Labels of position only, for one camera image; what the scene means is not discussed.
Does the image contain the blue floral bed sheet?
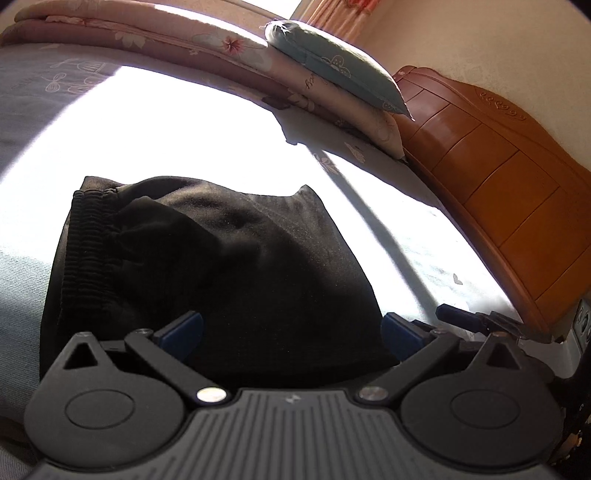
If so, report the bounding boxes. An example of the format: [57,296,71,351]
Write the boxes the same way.
[0,38,523,480]

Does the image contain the black track pants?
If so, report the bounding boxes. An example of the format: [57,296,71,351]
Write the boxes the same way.
[39,177,394,389]

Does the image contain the blue floral pillow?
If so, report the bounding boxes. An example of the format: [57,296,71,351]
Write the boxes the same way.
[264,20,412,118]

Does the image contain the pink floral quilt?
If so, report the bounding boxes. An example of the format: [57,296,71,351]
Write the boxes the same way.
[1,1,332,109]

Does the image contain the wooden headboard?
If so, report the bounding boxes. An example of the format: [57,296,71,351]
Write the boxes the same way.
[394,66,590,337]

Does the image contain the beige floral pillow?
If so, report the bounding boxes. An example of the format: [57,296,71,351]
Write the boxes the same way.
[266,48,405,160]

